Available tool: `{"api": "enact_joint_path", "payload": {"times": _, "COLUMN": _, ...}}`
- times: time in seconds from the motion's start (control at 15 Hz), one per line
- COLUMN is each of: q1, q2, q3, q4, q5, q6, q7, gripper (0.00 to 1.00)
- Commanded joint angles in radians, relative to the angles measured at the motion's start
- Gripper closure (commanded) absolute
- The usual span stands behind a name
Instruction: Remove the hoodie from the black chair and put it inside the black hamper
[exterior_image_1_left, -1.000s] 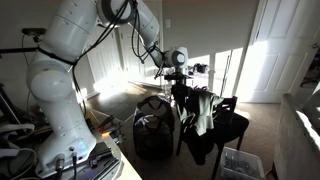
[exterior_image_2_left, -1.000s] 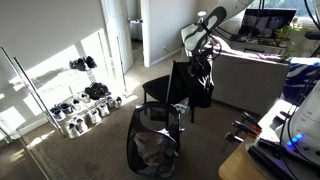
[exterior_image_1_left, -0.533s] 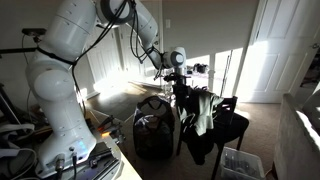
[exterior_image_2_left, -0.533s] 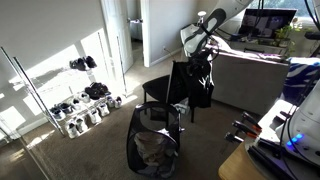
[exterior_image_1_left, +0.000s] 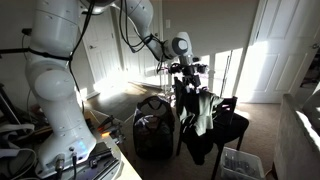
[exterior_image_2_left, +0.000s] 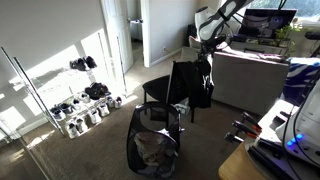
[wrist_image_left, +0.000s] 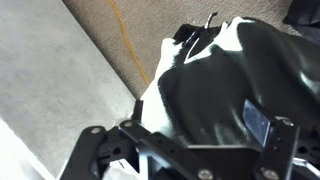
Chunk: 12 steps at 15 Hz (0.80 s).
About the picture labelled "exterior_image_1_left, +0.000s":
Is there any black strap band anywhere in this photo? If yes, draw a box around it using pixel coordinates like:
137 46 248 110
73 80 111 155
0 47 73 62

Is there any clear plastic storage bin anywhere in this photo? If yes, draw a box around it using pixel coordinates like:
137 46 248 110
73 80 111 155
219 146 267 180

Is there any black mesh laundry hamper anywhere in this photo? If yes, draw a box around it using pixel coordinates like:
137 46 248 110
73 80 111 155
132 95 176 160

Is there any black plug base cable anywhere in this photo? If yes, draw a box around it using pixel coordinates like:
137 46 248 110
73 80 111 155
69 151 79 180

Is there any black tripod leg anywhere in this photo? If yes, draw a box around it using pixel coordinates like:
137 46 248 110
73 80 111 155
0 83 26 126

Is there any crumpled light laundry pile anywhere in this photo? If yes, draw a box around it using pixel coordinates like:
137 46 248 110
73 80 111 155
134 114 168 134

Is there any metal wire shoe rack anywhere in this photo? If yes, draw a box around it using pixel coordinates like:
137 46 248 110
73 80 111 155
159 46 234 101

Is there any silver plug base cable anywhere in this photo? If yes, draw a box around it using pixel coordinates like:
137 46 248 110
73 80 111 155
53 153 67 180

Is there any white panel door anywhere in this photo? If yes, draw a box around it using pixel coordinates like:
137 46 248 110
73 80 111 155
234 0 320 104
81 6 123 94
118 13 165 86

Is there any black shoe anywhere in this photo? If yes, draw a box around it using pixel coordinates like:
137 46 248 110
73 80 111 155
198 63 210 74

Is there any black wooden chair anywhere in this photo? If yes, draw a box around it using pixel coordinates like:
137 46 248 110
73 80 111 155
173 76 250 180

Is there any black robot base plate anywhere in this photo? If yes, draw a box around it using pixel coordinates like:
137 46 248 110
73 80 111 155
66 141 121 180

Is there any blue white patterned blanket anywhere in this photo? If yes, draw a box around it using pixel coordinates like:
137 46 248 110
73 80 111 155
301 81 320 126

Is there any grey fabric sofa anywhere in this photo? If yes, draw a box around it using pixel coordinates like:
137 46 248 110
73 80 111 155
273 83 320 180

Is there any dark grey-green hoodie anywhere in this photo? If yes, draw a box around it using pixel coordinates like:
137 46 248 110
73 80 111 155
174 77 225 166

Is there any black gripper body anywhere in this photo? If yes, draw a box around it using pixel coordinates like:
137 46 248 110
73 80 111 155
181 63 202 82

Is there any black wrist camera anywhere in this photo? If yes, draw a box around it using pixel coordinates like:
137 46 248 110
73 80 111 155
168 62 184 75

